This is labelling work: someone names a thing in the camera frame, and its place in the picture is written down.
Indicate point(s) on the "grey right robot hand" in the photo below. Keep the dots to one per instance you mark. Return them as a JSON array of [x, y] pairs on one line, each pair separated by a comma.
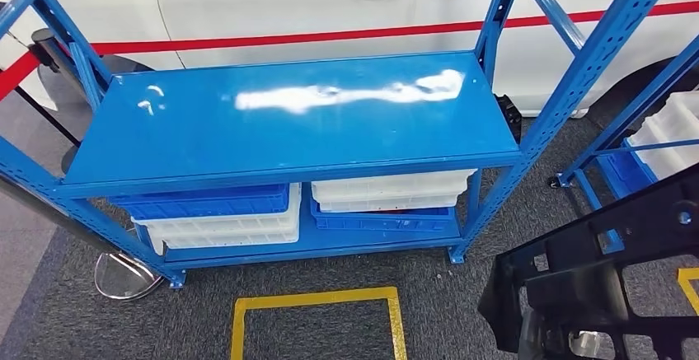
[[584, 345]]

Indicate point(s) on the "black plastic frame part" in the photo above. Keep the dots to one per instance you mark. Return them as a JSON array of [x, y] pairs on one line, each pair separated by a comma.
[[573, 292]]

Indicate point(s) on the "blue metal shelf rack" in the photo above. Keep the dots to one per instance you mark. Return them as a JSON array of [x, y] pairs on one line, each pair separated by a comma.
[[327, 139]]

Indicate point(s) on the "yellow floor tape square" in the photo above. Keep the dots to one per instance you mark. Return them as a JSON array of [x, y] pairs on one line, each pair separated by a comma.
[[688, 284], [317, 297]]

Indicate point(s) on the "blue wheeled rack cart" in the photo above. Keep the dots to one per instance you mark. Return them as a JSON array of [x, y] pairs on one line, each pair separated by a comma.
[[588, 194]]

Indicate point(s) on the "blue plastic bin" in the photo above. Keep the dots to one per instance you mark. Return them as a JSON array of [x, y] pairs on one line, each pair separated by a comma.
[[207, 203], [382, 221], [622, 174]]

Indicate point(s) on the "long red barrier belt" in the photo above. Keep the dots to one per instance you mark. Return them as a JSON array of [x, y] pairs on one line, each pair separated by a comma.
[[327, 34]]

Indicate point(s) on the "chrome stanchion with round base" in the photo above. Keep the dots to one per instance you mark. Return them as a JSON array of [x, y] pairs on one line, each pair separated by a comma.
[[125, 281]]

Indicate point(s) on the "white car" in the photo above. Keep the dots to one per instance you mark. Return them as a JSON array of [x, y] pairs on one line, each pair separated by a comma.
[[262, 8]]

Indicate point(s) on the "thin black floor stand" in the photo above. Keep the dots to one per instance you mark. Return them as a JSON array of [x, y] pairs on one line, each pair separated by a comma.
[[71, 161]]

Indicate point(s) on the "short red barrier belt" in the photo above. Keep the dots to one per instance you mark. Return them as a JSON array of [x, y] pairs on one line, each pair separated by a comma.
[[19, 76]]

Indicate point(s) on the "black stanchion post head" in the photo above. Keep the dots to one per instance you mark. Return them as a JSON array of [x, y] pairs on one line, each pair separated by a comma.
[[43, 46]]

